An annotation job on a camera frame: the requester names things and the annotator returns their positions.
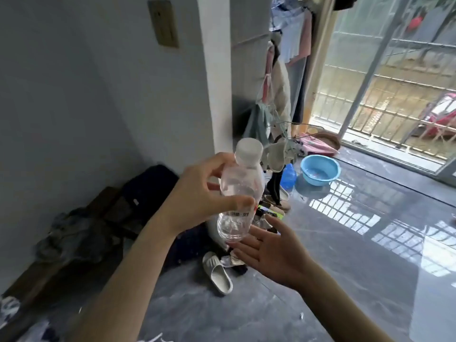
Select dark blue suitcase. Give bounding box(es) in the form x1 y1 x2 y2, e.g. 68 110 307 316
163 224 228 271

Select person's right forearm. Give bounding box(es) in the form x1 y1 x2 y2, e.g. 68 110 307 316
299 261 394 342

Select glass sliding door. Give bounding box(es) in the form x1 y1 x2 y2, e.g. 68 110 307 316
310 0 456 175

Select beige wall switch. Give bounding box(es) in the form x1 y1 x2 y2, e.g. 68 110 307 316
148 0 180 49

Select tan curtain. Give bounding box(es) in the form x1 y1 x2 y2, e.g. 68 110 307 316
292 0 339 138

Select pink plastic basin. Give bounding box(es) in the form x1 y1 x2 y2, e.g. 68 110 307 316
297 131 342 157

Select red label water bottle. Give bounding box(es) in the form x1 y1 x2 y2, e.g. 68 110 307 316
216 137 266 243

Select person's left forearm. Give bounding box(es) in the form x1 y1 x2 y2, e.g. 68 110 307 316
69 218 179 342

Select person's right hand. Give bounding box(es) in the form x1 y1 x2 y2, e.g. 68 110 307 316
225 215 318 291

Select blue plastic bag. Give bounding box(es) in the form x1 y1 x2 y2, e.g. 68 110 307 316
280 162 297 193

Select white and navy socks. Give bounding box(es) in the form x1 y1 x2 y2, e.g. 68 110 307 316
0 296 20 321

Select long wooden bench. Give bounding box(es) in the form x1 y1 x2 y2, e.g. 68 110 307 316
0 187 122 317

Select person's left hand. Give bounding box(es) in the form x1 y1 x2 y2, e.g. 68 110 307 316
156 152 257 239

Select hanging clothes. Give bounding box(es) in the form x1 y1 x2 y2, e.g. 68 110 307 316
244 3 314 210

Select blue plastic basin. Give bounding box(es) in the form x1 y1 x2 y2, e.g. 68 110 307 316
300 154 342 187

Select gray slipper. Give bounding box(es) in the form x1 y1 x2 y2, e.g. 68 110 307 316
202 251 234 295

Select black jacket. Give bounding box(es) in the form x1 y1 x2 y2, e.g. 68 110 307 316
103 164 181 239

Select pile of clothes and shoes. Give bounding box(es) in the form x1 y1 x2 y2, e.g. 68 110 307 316
249 185 293 236

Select clear bag of socks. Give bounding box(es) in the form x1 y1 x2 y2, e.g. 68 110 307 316
21 316 68 342

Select gray clothes heap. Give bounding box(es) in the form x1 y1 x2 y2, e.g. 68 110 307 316
35 207 118 264

